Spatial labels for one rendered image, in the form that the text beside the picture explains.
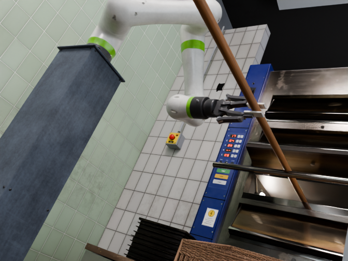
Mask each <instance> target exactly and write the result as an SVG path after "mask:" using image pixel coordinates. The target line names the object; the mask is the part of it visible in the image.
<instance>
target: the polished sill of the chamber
mask: <svg viewBox="0 0 348 261"><path fill-rule="evenodd" d="M241 198H245V199H250V200H256V201H262V202H267V203H271V204H277V205H283V206H288V207H293V208H299V209H305V210H310V211H316V212H321V213H327V214H333V215H338V216H344V217H347V218H348V209H341V208H335V207H330V206H323V205H317V204H311V203H307V202H302V201H295V200H289V199H283V198H277V197H271V196H265V195H260V194H253V193H247V192H243V193H242V196H241Z"/></svg>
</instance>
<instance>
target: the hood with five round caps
mask: <svg viewBox="0 0 348 261"><path fill-rule="evenodd" d="M273 96H274V98H348V68H329V69H309V70H289V71H280V74H279V77H278V80H277V84H276V86H275V90H274V93H273Z"/></svg>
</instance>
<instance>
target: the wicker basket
mask: <svg viewBox="0 0 348 261"><path fill-rule="evenodd" d="M257 259H258V260H257ZM174 261H284V260H280V259H277V258H274V257H270V256H266V255H263V254H259V253H255V252H251V251H249V250H244V249H241V248H237V247H235V246H231V245H225V244H218V243H211V242H204V241H197V240H191V239H184V238H183V239H182V240H181V243H180V245H179V248H178V251H177V254H176V256H175V259H174Z"/></svg>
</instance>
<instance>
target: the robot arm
mask: <svg viewBox="0 0 348 261"><path fill-rule="evenodd" d="M206 2H207V4H208V6H209V8H210V10H211V12H212V14H213V16H214V18H215V20H216V22H217V23H219V21H220V19H221V17H222V8H221V6H220V4H219V3H218V2H217V1H216V0H206ZM152 24H181V28H180V45H181V55H182V64H183V72H184V95H182V94H176V95H174V96H172V97H171V98H170V99H169V100H168V102H167V104H166V110H167V113H168V114H169V116H170V117H171V118H173V119H175V120H179V121H182V122H184V123H186V124H188V125H189V126H192V127H197V126H200V125H202V124H203V123H204V122H205V120H206V119H208V118H217V119H216V121H217V122H218V123H219V124H222V123H239V122H242V121H243V119H244V120H245V119H246V118H253V117H260V118H263V117H264V115H263V113H262V111H244V113H243V112H239V111H233V110H230V109H233V108H241V107H248V108H249V109H250V106H249V104H248V102H247V100H246V98H245V97H244V96H235V95H229V94H226V97H225V98H224V99H221V100H218V99H210V98H209V97H204V82H203V76H204V58H205V35H206V34H207V33H208V32H209V30H208V28H207V26H206V24H205V22H204V20H203V19H202V17H201V15H200V13H199V11H198V9H197V7H196V6H195V4H194V2H193V0H182V1H178V0H108V1H107V3H106V5H105V8H104V11H103V13H102V15H101V18H100V20H99V23H98V25H97V27H96V28H95V30H94V31H93V33H92V34H91V36H90V37H89V39H88V42H87V45H89V44H96V45H97V46H98V48H99V49H100V51H101V52H102V53H103V54H104V55H105V57H106V58H107V59H108V60H109V62H111V60H112V59H113V58H114V57H115V55H116V54H117V52H118V50H119V49H120V47H121V45H122V43H123V41H124V40H125V38H126V36H127V34H128V33H129V31H130V30H131V28H132V27H133V26H140V25H152ZM230 101H232V102H230ZM224 116H228V117H224ZM230 116H231V117H230Z"/></svg>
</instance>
